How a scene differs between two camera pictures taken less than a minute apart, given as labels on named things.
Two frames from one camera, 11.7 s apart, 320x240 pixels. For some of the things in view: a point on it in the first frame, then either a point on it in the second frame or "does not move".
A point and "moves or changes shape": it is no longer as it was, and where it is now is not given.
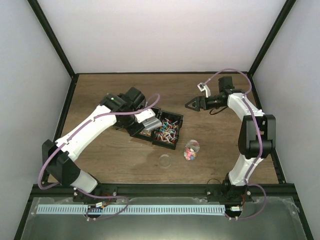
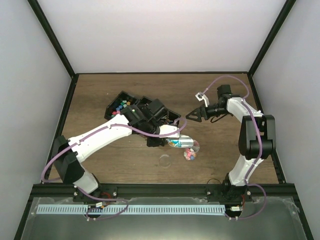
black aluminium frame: x=50 y=189 does not move
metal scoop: x=151 y=123 moves or changes shape
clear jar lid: x=165 y=161 does not move
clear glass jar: x=192 y=147 does not move
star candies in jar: x=189 y=154 does not move
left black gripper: x=132 y=132 -> x=157 y=141
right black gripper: x=198 y=99 -> x=198 y=110
